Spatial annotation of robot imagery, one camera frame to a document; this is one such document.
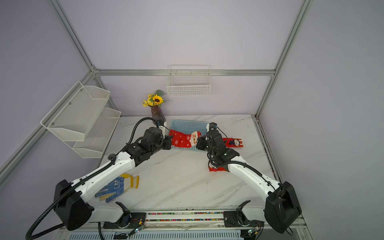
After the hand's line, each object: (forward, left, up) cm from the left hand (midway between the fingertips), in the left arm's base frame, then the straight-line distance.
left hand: (169, 139), depth 81 cm
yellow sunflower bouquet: (+31, +13, +3) cm, 34 cm away
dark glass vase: (+30, +14, -9) cm, 34 cm away
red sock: (-9, -28, -18) cm, 34 cm away
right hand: (+1, -16, -1) cm, 17 cm away
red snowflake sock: (+3, -5, -4) cm, 7 cm away
